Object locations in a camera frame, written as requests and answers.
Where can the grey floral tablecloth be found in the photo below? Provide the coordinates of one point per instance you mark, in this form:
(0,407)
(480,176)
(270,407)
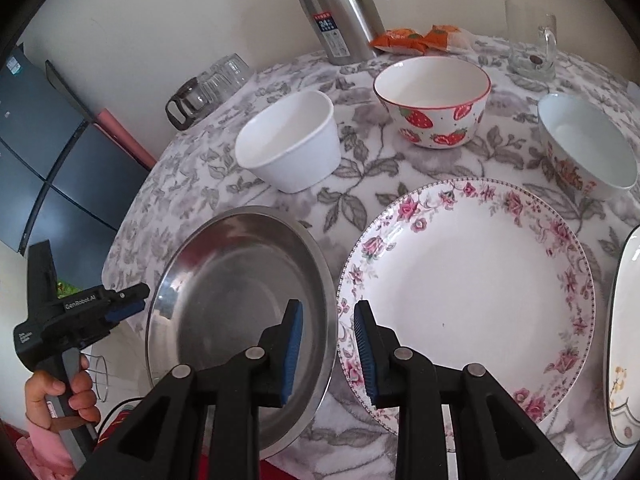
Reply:
(360,175)

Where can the pink board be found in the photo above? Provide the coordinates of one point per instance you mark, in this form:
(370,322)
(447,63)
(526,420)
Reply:
(125,135)

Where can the stainless steel thermos jug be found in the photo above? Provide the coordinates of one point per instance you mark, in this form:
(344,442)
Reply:
(335,10)

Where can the strawberry print bowl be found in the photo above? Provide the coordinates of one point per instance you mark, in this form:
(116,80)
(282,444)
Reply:
(430,125)

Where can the white plate with dark rim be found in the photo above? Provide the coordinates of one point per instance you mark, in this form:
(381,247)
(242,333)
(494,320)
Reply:
(627,335)

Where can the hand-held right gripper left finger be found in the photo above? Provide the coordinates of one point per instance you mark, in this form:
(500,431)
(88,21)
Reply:
(295,345)

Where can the clear glass tumbler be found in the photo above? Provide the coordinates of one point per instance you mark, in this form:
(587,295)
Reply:
(234,67)
(212,85)

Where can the plain white bowl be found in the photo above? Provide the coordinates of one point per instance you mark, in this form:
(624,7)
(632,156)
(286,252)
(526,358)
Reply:
(300,160)

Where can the dark blue refrigerator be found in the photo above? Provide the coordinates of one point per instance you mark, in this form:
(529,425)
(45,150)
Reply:
(60,150)

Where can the stainless steel basin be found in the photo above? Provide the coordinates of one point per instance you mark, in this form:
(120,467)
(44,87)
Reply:
(225,285)

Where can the clear glass jar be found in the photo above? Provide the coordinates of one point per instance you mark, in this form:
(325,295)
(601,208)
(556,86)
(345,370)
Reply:
(97,377)

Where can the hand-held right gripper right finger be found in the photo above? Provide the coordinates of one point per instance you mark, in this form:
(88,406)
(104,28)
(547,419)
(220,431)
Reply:
(364,345)

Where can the white bowl with red print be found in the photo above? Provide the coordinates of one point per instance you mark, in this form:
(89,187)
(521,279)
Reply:
(590,140)

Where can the clear glass mug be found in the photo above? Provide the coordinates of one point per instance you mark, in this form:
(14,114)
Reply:
(520,60)

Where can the person's left hand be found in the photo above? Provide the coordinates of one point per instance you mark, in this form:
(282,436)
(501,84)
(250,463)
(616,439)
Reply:
(42,395)

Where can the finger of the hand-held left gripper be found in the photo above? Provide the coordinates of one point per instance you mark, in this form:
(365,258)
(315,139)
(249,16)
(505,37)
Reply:
(125,311)
(135,292)

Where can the pink floral plate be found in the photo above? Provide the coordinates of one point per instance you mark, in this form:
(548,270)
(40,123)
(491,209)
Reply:
(475,280)

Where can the person's left forearm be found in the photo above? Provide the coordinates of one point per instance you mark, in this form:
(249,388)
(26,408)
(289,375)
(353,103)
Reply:
(42,452)

